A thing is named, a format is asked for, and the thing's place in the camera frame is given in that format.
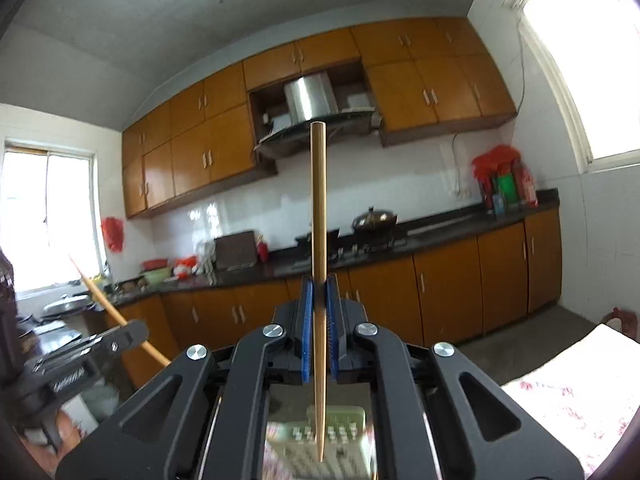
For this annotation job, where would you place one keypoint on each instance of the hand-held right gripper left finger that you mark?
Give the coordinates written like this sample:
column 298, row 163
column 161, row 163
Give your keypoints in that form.
column 308, row 325

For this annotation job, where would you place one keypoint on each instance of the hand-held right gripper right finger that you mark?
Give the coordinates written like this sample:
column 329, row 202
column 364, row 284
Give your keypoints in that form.
column 332, row 325

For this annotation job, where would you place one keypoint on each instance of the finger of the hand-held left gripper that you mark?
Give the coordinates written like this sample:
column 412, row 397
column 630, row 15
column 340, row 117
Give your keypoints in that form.
column 131, row 335

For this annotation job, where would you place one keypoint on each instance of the tapered wooden chopstick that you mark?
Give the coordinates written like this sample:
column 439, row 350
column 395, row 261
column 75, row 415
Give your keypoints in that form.
column 100, row 300
column 318, row 185

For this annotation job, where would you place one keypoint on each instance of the green perforated utensil holder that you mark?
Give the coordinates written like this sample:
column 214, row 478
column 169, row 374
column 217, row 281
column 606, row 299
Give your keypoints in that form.
column 345, row 440

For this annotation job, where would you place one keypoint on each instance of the green basin with red basin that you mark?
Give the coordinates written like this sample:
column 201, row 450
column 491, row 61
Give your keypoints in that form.
column 156, row 274

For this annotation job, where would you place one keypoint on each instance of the metal pot lid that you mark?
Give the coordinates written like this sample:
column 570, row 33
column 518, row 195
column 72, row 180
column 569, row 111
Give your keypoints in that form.
column 67, row 305

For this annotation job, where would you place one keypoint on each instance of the red and white bag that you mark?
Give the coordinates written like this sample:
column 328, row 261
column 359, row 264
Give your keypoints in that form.
column 186, row 267

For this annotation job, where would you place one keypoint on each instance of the gas stove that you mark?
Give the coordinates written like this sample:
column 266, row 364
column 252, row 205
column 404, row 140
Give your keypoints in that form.
column 370, row 246

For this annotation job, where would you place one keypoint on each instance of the black wok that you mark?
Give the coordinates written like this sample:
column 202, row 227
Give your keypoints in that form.
column 305, row 236

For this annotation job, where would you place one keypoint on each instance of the hanging red plastic bag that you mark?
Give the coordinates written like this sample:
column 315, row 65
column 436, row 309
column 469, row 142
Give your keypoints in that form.
column 113, row 234

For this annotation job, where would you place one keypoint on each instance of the brown wok with lid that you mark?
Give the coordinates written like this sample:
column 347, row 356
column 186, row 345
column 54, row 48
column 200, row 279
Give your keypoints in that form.
column 375, row 221

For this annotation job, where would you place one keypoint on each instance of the wooden base cabinets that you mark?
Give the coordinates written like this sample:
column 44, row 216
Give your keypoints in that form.
column 450, row 290

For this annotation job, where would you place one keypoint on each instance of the sliding kitchen window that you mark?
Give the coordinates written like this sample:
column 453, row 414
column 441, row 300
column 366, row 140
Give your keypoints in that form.
column 50, row 220

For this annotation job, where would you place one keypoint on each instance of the dark stone countertop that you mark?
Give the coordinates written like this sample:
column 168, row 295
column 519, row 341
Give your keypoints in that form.
column 440, row 222

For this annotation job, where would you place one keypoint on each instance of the small blue box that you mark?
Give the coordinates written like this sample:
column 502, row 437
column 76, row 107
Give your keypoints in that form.
column 498, row 205

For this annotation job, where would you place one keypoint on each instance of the green box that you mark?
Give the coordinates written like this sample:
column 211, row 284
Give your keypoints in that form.
column 506, row 189

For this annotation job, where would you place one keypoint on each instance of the steel range hood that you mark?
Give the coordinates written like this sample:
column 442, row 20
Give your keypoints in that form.
column 307, row 95

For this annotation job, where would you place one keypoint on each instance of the red plastic bag over bottles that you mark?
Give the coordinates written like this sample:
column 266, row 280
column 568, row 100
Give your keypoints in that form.
column 500, row 157

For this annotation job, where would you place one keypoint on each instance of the red bottle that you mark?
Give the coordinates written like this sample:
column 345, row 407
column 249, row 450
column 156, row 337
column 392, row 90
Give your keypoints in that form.
column 528, row 187

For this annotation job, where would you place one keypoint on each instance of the wooden chair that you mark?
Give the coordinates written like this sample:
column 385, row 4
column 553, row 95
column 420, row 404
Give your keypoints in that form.
column 622, row 322

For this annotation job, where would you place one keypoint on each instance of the large bright window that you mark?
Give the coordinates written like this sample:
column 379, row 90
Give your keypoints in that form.
column 595, row 60

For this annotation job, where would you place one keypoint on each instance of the white wall socket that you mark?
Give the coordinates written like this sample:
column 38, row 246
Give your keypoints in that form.
column 461, row 192

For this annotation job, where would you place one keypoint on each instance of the wooden wall cabinets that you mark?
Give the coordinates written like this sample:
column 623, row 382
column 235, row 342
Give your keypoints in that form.
column 410, row 95

